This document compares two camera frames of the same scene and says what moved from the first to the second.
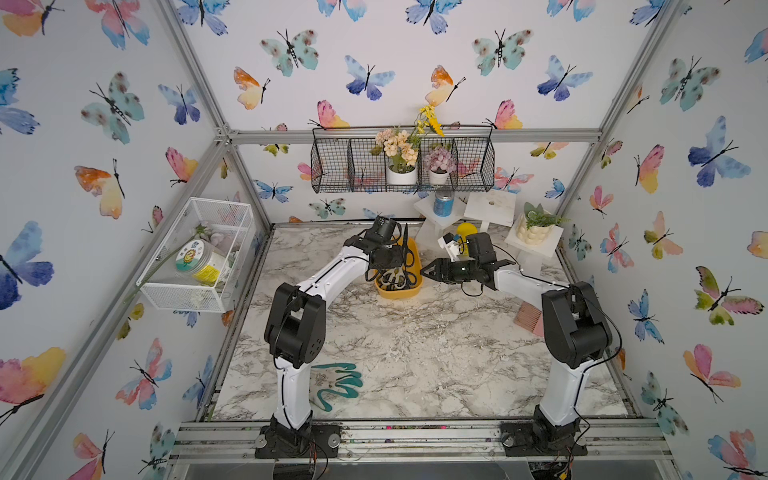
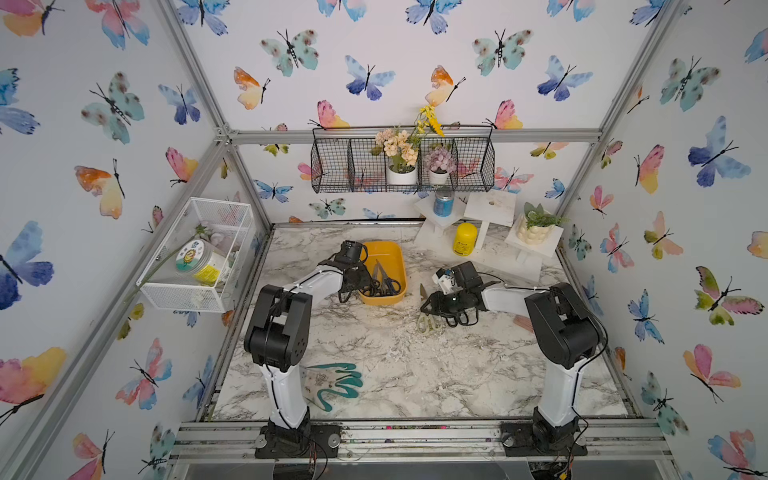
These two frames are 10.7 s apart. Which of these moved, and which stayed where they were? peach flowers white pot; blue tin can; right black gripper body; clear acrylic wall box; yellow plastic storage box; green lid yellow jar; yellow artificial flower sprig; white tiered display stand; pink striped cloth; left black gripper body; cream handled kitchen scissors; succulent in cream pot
Moved: yellow plastic storage box; cream handled kitchen scissors; left black gripper body; right black gripper body
Stayed: succulent in cream pot; pink striped cloth; green lid yellow jar; yellow artificial flower sprig; white tiered display stand; blue tin can; peach flowers white pot; clear acrylic wall box
